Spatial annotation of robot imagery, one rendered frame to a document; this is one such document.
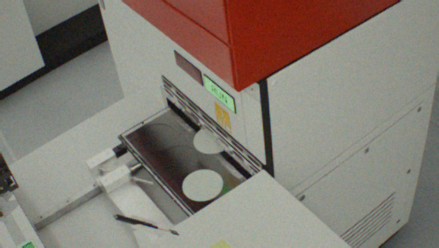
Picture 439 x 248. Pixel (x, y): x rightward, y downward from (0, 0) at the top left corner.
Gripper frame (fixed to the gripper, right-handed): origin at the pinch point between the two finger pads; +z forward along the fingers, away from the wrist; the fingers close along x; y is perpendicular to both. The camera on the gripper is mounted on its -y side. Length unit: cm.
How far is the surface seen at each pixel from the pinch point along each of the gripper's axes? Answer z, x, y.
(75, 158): 29, 34, 28
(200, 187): 21, -5, 46
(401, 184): 69, -16, 117
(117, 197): 22.6, 7.4, 29.2
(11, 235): 15.0, 8.3, -0.4
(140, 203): 22.5, 1.8, 32.8
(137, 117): 29, 35, 51
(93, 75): 111, 168, 80
